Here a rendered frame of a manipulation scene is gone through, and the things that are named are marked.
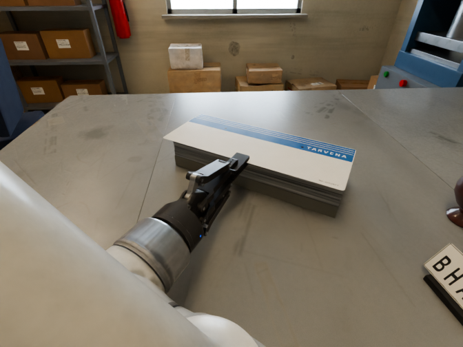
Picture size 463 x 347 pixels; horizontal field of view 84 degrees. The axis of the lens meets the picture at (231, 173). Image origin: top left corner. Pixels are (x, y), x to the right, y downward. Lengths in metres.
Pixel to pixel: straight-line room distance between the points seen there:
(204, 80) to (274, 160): 2.60
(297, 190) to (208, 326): 0.38
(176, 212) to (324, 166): 0.30
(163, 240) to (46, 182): 0.47
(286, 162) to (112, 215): 0.37
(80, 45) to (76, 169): 2.67
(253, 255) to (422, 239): 0.32
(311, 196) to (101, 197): 0.45
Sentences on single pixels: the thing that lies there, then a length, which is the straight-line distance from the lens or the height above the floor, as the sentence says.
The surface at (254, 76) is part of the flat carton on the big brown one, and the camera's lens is 3.13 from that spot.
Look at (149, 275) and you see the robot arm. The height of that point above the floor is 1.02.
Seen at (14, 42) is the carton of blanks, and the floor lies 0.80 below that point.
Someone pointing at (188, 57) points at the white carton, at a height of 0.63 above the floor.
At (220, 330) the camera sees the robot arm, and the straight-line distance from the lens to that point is 0.22.
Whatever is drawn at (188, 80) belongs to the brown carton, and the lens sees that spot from 3.09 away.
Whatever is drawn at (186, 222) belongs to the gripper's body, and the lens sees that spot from 0.36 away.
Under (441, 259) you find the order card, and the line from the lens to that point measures 0.53.
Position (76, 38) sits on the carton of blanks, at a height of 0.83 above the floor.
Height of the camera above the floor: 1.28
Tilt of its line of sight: 36 degrees down
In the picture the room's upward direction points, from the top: straight up
